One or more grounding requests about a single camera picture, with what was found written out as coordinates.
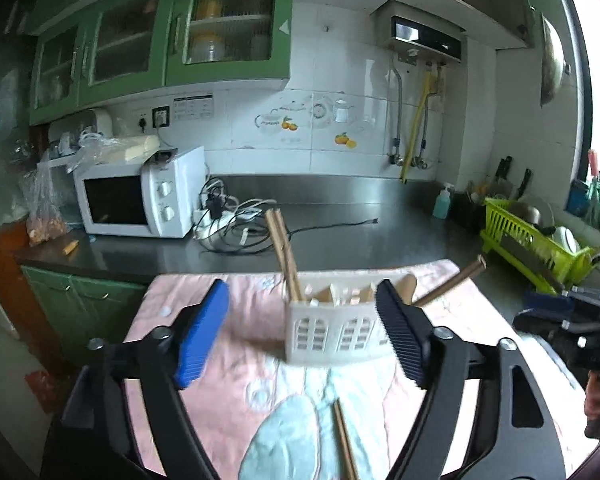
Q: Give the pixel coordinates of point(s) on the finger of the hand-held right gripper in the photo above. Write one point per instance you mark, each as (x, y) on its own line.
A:
(540, 324)
(545, 301)

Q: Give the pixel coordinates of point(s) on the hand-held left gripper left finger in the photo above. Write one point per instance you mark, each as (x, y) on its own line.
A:
(200, 330)

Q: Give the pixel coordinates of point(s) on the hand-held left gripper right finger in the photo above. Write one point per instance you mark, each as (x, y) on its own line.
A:
(402, 330)

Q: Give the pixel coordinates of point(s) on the cream plastic utensil holder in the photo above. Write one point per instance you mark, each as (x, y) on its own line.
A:
(340, 330)

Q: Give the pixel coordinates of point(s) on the wooden chopstick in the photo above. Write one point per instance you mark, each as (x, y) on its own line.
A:
(345, 440)
(278, 245)
(288, 245)

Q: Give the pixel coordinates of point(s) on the wooden spatula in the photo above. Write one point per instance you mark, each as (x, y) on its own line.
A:
(409, 287)

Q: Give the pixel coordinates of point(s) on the pink printed mat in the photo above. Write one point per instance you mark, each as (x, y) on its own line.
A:
(240, 360)

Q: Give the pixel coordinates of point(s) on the lime green dish rack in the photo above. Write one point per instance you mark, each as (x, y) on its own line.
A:
(520, 245)

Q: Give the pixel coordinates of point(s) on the white bowl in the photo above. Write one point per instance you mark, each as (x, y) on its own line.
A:
(566, 240)

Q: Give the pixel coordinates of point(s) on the metal pot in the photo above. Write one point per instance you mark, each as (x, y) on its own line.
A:
(532, 212)

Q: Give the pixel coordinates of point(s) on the blue container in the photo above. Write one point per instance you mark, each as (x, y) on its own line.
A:
(578, 197)

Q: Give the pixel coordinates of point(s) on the white power strip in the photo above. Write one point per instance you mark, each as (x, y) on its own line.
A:
(225, 220)

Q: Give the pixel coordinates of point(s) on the dark utensil container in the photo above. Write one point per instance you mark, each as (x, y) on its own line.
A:
(467, 210)

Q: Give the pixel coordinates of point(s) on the green base cabinet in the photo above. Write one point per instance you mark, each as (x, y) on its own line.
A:
(80, 310)

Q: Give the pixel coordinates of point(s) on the black charger plug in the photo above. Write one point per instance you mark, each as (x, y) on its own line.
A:
(214, 206)

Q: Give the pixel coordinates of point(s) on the teal soap pump bottle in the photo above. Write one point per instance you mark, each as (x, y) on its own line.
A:
(442, 205)

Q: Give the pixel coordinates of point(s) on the white microwave oven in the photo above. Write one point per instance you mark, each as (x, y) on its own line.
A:
(170, 195)

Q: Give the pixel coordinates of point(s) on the small wooden piece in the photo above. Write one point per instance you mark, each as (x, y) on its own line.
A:
(71, 247)

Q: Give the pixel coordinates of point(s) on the red floor object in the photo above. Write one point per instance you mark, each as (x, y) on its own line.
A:
(39, 390)

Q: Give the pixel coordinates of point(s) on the plastic bag of snacks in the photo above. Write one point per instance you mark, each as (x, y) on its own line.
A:
(45, 215)

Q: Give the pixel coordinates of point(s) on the pale yellow box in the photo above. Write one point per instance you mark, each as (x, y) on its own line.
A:
(135, 147)

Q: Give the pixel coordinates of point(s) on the clear plastic bag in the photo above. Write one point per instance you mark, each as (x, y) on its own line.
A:
(87, 152)

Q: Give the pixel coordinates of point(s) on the white label sticker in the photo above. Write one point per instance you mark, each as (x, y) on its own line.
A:
(193, 107)

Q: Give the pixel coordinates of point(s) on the white countertop appliance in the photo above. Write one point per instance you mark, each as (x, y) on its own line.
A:
(92, 122)

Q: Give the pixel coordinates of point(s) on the hanging pan lid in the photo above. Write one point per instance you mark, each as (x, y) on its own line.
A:
(554, 60)

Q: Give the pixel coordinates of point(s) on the white plastic container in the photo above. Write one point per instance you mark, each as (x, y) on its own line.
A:
(207, 50)

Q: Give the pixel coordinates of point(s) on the yellow container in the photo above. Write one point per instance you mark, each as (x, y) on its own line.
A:
(209, 6)

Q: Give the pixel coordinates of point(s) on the black wall socket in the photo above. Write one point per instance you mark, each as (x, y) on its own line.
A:
(160, 117)

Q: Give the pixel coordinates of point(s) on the green glass-door wall cabinet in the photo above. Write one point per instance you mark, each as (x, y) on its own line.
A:
(180, 60)

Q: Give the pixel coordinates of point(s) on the wall water heater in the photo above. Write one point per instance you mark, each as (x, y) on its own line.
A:
(427, 37)

